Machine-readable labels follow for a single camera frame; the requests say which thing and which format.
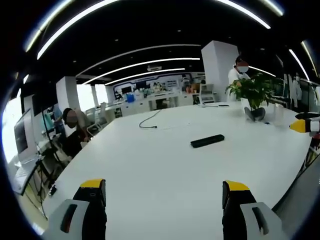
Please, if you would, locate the black tripod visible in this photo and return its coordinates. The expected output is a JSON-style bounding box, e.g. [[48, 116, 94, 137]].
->
[[37, 109, 72, 186]]

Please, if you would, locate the white keyboard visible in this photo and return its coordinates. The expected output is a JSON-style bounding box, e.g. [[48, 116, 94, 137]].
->
[[13, 156, 42, 196]]

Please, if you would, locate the white pillar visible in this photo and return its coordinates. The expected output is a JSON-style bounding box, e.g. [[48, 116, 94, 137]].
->
[[200, 40, 240, 103]]

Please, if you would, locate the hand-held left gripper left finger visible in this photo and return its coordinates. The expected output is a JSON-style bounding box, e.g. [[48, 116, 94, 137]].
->
[[42, 178, 108, 240]]

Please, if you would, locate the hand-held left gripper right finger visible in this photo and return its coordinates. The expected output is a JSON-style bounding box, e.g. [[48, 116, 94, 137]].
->
[[221, 180, 288, 240]]

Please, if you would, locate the black remote control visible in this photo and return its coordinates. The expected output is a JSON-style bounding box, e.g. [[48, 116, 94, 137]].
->
[[190, 134, 225, 148]]

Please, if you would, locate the black cable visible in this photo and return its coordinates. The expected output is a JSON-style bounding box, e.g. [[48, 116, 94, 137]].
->
[[139, 109, 161, 130]]

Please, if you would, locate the green potted plant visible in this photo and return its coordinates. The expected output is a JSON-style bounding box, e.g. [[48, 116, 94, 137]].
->
[[224, 72, 278, 123]]

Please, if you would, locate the white counter with cabinets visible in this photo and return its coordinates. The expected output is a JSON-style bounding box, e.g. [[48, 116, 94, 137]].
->
[[104, 90, 196, 117]]

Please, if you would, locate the white office chair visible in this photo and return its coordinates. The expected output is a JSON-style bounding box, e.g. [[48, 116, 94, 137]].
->
[[84, 102, 111, 136]]

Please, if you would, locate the computer monitor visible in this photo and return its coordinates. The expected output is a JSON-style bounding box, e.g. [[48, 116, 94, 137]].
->
[[13, 107, 38, 161]]

